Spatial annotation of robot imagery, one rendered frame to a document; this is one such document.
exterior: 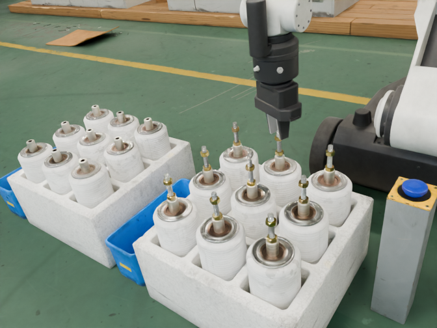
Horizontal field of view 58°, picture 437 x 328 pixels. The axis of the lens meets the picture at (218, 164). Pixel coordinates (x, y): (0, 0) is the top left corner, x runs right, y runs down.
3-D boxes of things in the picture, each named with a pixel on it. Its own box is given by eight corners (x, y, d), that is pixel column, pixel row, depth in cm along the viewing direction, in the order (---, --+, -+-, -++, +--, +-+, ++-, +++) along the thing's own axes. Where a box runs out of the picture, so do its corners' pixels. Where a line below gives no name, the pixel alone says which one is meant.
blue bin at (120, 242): (188, 207, 122) (181, 176, 115) (216, 219, 115) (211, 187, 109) (114, 273, 103) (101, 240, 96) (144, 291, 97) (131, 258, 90)
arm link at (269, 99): (315, 112, 79) (315, 54, 73) (276, 128, 76) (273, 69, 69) (276, 94, 89) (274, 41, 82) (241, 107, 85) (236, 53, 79)
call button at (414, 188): (404, 185, 71) (406, 176, 69) (428, 191, 68) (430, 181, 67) (398, 197, 68) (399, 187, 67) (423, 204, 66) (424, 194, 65)
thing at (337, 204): (298, 247, 93) (298, 187, 83) (315, 223, 99) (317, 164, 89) (338, 262, 88) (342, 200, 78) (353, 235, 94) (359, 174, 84)
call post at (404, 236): (380, 287, 89) (398, 177, 72) (413, 300, 86) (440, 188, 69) (369, 310, 85) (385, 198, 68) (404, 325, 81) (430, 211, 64)
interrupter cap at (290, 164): (270, 180, 87) (270, 177, 86) (259, 163, 93) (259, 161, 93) (302, 172, 88) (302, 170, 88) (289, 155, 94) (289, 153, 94)
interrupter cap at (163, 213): (196, 199, 84) (195, 196, 84) (188, 223, 78) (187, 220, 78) (162, 199, 86) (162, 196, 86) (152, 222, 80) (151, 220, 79)
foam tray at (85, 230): (119, 161, 150) (105, 119, 140) (199, 189, 129) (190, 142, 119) (29, 223, 125) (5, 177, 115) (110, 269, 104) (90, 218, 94)
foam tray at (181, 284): (239, 205, 120) (233, 155, 110) (367, 253, 98) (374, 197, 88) (149, 297, 95) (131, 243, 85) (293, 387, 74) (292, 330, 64)
